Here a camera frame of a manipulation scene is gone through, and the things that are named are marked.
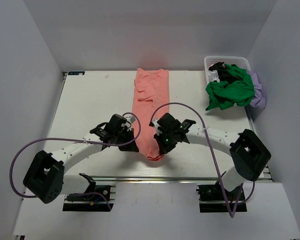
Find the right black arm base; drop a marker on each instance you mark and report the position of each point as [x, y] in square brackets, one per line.
[211, 199]

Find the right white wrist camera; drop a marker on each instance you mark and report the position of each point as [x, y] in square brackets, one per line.
[156, 126]

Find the green t shirt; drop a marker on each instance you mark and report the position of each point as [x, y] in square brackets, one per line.
[223, 95]

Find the lavender t shirt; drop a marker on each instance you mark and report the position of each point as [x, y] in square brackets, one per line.
[259, 99]

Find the black t shirt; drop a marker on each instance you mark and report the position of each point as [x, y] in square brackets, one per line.
[223, 73]

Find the aluminium table edge rail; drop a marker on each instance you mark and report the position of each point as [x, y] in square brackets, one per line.
[153, 179]

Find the white t shirt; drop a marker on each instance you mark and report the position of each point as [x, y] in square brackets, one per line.
[213, 76]

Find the white plastic laundry basket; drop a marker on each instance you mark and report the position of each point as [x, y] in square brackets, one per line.
[241, 62]

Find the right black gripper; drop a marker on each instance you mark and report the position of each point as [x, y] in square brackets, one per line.
[164, 148]

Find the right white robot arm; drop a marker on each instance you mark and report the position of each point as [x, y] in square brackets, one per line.
[249, 155]

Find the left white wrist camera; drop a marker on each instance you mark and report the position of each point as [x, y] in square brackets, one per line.
[129, 120]

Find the salmon pink t shirt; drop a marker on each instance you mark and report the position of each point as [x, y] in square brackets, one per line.
[151, 90]

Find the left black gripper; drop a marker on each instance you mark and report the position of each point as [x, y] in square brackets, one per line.
[131, 147]

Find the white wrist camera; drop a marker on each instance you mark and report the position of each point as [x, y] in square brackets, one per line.
[129, 120]
[156, 126]

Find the blue table label sticker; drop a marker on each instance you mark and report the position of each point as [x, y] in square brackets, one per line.
[76, 73]

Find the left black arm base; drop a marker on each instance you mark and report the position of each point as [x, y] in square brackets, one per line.
[82, 193]

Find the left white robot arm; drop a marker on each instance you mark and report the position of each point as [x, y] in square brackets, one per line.
[46, 177]

